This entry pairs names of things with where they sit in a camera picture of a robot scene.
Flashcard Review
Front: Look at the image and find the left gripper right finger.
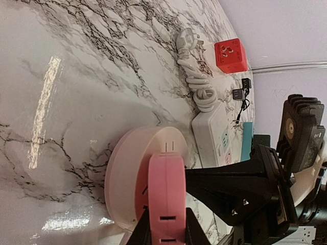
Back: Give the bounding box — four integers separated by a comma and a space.
185, 207, 211, 245

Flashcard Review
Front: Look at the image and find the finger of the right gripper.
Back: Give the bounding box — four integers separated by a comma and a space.
186, 183, 276, 226
185, 144, 271, 190

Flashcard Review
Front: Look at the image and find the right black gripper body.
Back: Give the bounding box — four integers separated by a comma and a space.
230, 144, 298, 244

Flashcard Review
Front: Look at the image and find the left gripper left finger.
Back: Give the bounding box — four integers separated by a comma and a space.
126, 206, 151, 245

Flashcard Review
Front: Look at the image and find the teal power strip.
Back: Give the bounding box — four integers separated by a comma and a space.
241, 122, 254, 161

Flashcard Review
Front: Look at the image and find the pink cube socket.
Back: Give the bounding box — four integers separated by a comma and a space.
148, 152, 186, 244

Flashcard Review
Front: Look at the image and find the pink round power strip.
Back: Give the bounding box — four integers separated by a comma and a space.
104, 126, 190, 231

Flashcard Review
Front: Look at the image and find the white multicolour power strip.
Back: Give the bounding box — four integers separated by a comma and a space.
191, 102, 241, 168

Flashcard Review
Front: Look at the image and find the dark grey usb charger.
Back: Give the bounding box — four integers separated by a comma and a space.
232, 89, 245, 101

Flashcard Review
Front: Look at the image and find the black power adapter with cable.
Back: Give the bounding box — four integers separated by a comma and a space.
236, 78, 251, 124

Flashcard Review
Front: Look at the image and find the red cube socket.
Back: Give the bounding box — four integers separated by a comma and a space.
214, 38, 248, 74

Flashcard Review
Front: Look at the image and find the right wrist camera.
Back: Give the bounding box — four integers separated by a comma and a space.
276, 94, 325, 173

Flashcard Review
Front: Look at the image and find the white power strip cord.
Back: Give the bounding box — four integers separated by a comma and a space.
175, 28, 218, 113

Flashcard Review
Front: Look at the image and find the right aluminium frame post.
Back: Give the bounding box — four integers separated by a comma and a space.
252, 60, 327, 75

